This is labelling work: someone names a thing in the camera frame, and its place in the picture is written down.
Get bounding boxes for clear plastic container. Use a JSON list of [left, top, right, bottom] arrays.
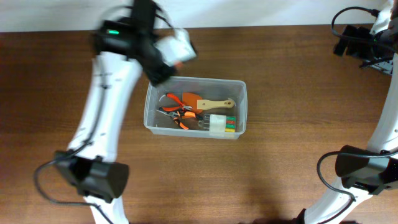
[[144, 77, 248, 139]]

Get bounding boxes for orange scraper wooden handle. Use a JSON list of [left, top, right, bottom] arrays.
[[182, 92, 235, 113]]

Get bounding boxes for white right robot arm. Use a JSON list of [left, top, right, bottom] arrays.
[[292, 0, 397, 223]]

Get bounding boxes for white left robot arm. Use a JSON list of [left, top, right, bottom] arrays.
[[51, 1, 196, 223]]

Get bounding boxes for orange handled cutting pliers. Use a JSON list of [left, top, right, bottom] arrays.
[[159, 93, 193, 113]]

